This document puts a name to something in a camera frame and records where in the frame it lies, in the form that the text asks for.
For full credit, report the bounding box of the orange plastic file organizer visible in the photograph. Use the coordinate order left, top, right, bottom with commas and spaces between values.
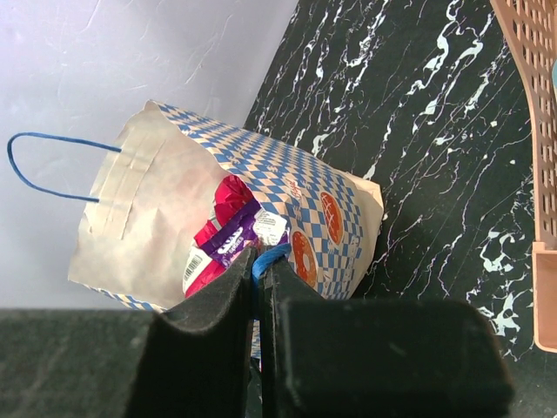
491, 0, 556, 353

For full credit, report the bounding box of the purple snack packet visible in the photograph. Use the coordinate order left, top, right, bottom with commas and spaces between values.
199, 199, 287, 268

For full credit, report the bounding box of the blue checkered paper bag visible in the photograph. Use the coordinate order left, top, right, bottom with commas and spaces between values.
68, 101, 384, 311

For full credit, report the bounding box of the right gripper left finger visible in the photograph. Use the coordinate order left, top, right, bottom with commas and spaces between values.
125, 247, 257, 417

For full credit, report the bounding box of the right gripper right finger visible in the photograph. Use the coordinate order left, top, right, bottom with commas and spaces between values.
259, 260, 514, 417

